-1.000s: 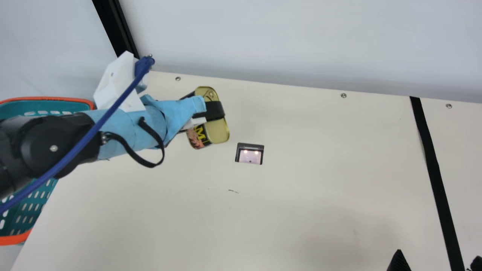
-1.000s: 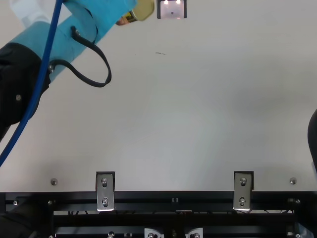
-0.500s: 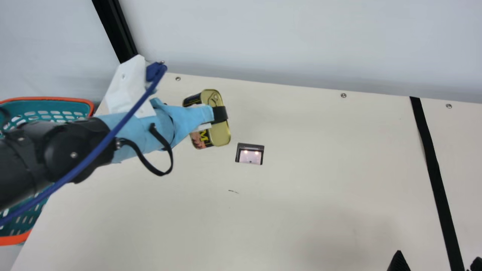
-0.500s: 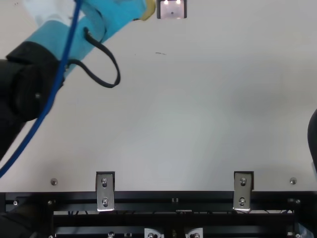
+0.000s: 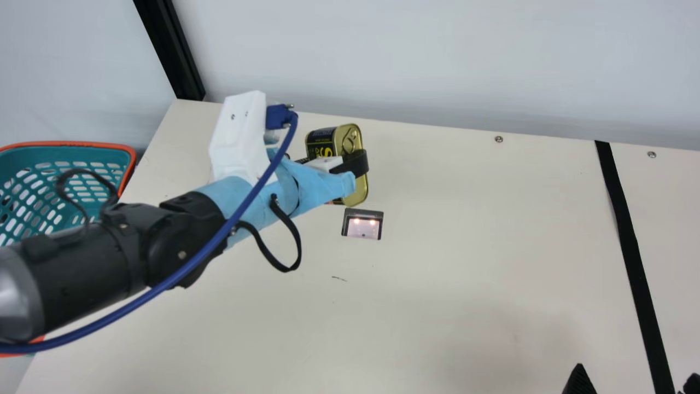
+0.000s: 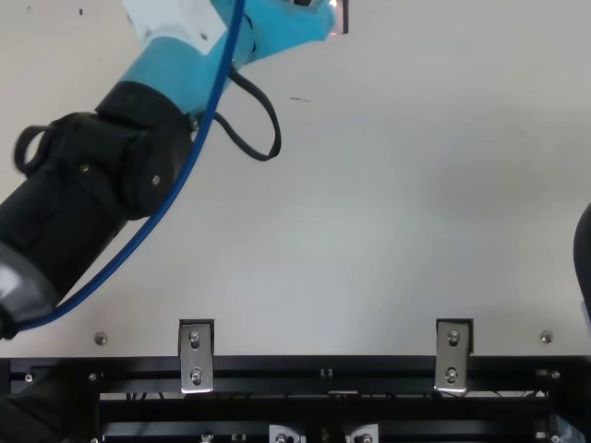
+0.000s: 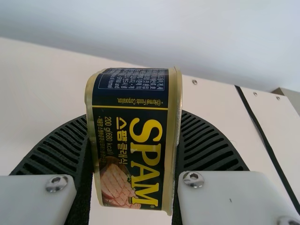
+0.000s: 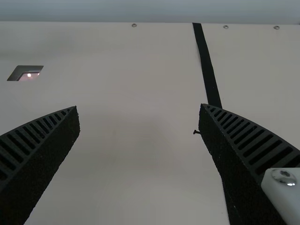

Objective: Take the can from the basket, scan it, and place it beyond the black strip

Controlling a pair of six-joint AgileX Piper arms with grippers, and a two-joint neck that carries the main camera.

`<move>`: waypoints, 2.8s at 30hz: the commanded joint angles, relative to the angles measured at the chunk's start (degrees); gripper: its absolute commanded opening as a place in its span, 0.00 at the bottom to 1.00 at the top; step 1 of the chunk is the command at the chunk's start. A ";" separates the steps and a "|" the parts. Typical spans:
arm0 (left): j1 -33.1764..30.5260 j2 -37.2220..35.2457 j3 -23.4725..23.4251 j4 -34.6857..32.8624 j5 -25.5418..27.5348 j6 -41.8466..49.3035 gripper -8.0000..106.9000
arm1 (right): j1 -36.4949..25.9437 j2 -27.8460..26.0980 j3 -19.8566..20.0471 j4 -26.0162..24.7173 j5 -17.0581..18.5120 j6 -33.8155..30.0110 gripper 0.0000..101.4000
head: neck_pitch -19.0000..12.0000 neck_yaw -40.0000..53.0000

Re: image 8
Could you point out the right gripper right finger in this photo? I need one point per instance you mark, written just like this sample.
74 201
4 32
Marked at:
246 168

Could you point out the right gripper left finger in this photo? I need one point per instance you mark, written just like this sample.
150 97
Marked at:
35 159

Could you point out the black strip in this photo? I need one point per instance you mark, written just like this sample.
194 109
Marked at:
206 65

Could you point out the small square scanner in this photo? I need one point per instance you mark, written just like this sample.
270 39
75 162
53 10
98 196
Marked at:
16 73

